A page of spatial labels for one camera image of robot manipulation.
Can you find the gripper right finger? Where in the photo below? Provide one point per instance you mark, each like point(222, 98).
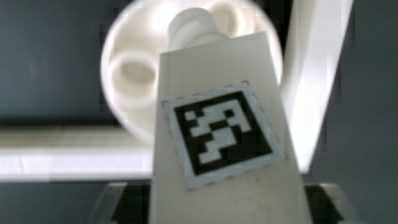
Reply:
point(331, 208)

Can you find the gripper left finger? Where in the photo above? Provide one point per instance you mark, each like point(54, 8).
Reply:
point(121, 207)

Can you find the white stool leg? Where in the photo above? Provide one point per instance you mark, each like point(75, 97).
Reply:
point(226, 179)

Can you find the white front fence wall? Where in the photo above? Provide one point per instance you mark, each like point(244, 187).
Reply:
point(54, 154)

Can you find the white fence wall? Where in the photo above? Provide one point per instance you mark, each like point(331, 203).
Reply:
point(318, 25)
point(54, 154)

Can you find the white right fence wall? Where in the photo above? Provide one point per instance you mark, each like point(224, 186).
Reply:
point(318, 25)

